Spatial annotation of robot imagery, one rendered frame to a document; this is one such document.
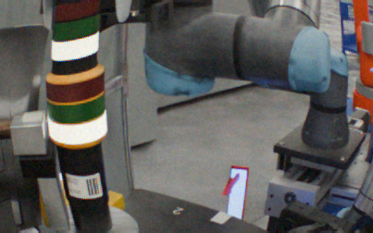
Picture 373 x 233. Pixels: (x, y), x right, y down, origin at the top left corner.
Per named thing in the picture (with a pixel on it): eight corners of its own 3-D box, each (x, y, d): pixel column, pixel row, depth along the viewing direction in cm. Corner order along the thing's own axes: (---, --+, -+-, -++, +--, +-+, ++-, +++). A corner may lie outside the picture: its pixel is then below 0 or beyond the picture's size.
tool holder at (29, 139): (37, 253, 30) (6, 138, 27) (36, 211, 37) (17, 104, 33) (147, 258, 32) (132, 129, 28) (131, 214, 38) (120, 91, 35)
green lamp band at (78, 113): (45, 126, 29) (44, 107, 28) (49, 104, 33) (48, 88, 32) (107, 121, 29) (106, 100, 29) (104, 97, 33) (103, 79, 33)
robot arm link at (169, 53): (232, 107, 53) (230, 6, 49) (130, 95, 57) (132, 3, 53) (253, 87, 60) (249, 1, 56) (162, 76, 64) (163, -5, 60)
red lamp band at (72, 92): (43, 106, 28) (43, 87, 28) (48, 86, 32) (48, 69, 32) (106, 99, 29) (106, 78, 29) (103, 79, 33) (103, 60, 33)
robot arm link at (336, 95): (346, 111, 103) (348, 55, 99) (301, 103, 108) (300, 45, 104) (348, 96, 114) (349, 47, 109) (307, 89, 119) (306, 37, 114)
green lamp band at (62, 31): (50, 43, 27) (51, 26, 27) (54, 34, 30) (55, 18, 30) (99, 34, 28) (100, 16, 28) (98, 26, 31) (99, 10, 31)
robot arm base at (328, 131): (314, 123, 124) (316, 86, 121) (354, 134, 115) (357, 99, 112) (292, 141, 113) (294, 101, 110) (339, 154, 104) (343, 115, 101)
